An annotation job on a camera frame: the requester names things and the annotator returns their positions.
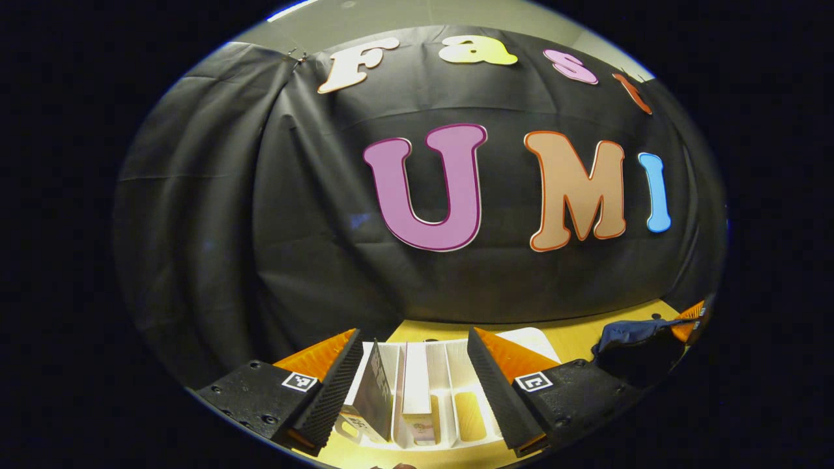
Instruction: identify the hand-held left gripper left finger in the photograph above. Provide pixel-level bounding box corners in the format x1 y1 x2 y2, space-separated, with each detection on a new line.
194 328 364 457

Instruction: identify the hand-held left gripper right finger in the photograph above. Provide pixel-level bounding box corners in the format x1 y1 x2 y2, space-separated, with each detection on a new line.
467 326 643 459

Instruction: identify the dark grey book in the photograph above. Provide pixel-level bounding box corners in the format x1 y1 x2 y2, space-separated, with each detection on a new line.
339 340 400 446

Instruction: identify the blue schoolbag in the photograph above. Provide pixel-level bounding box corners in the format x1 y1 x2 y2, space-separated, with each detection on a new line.
592 318 693 386

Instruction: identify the white plastic bookshelf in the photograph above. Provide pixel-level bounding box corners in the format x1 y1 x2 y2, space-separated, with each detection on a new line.
336 328 561 451

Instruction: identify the pink book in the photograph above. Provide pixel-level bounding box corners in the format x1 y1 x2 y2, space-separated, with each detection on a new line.
400 342 437 448

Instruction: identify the black backdrop cloth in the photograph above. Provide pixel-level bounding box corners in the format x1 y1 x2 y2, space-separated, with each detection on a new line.
114 26 728 386

